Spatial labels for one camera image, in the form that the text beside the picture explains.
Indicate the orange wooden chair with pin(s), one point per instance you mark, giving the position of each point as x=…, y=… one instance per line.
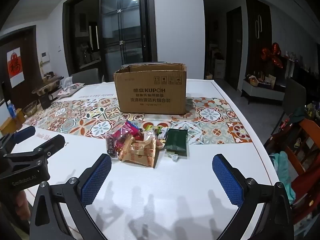
x=308, y=130

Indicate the wooden tray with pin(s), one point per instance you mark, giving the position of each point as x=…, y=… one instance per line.
x=47, y=85

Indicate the dark sliding glass door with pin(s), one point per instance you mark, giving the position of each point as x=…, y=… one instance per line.
x=120, y=30

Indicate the red snack packet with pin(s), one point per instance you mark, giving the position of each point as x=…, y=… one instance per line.
x=130, y=130

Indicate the brown cardboard box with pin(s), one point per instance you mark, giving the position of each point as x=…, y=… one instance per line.
x=150, y=92

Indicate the clear packet with yellow cake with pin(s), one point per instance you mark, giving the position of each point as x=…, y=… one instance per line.
x=153, y=137

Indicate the blue bottle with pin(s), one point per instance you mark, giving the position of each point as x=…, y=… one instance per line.
x=11, y=110

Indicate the glass bowl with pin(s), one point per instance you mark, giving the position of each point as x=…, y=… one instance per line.
x=30, y=108

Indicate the person's left hand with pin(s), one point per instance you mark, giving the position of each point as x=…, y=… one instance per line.
x=22, y=205

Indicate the red wall poster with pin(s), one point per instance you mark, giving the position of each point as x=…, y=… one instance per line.
x=16, y=66

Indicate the dark green snack packet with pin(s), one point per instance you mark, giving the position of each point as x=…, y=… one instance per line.
x=176, y=142

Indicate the wooden box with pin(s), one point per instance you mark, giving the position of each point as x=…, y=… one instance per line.
x=11, y=123

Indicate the white wall panel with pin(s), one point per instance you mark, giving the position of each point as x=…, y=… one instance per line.
x=45, y=56

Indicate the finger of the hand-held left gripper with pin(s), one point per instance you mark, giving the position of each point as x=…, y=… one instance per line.
x=23, y=133
x=50, y=145

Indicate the grey upholstered chair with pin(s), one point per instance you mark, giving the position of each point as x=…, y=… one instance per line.
x=295, y=97
x=85, y=76

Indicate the tile print tablecloth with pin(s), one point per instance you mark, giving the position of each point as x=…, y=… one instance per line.
x=212, y=115

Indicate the dark green cloth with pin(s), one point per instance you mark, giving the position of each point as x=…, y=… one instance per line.
x=300, y=115

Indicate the red foil balloons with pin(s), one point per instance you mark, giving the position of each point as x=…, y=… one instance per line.
x=272, y=55

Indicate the small candy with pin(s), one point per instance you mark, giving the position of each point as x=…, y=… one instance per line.
x=175, y=157

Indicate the dark maroon snack packet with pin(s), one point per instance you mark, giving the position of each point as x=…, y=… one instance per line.
x=112, y=146

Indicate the white sideboard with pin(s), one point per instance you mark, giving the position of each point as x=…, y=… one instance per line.
x=262, y=92

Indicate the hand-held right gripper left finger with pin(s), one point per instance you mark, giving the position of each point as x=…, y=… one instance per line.
x=96, y=180

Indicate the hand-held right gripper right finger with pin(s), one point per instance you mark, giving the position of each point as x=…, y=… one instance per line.
x=227, y=180

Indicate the light green snack packet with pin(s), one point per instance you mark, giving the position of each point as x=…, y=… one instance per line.
x=149, y=128

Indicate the black mug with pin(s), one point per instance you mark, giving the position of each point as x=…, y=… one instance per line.
x=45, y=101

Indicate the teal cloth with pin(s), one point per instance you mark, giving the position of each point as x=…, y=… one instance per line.
x=283, y=167

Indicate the patterned cushion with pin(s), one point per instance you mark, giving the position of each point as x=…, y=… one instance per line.
x=70, y=89

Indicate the dark wardrobe door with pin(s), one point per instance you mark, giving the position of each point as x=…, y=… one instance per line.
x=258, y=42

